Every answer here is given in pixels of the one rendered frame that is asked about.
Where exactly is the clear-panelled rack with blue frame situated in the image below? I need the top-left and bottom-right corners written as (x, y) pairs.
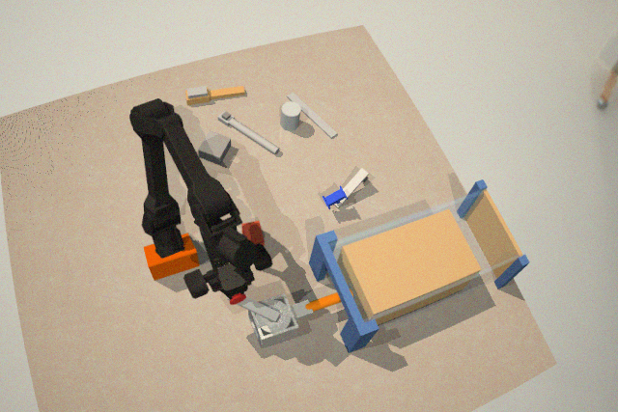
top-left (324, 179), bottom-right (529, 349)

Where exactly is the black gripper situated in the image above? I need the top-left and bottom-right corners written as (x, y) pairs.
top-left (183, 243), bottom-right (273, 300)

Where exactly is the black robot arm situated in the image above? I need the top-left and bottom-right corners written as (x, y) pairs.
top-left (129, 98), bottom-right (259, 297)

